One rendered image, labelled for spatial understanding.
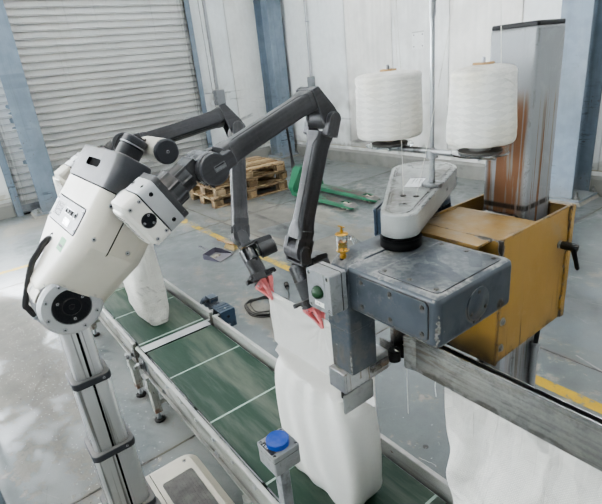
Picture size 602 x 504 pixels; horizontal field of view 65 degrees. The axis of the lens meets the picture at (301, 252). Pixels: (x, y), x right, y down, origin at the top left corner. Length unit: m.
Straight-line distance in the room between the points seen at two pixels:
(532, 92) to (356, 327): 0.65
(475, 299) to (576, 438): 0.30
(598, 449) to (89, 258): 1.13
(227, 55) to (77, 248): 8.35
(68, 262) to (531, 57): 1.17
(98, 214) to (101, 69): 7.31
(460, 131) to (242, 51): 8.70
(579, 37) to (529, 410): 5.02
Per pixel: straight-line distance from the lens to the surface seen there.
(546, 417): 1.04
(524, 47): 1.23
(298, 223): 1.36
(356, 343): 1.06
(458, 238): 1.09
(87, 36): 8.49
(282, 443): 1.28
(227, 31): 9.52
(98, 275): 1.32
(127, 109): 8.59
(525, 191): 1.26
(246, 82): 9.63
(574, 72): 5.82
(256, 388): 2.25
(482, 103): 1.04
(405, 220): 1.00
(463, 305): 0.90
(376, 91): 1.19
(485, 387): 1.08
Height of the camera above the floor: 1.73
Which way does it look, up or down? 22 degrees down
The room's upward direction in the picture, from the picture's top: 6 degrees counter-clockwise
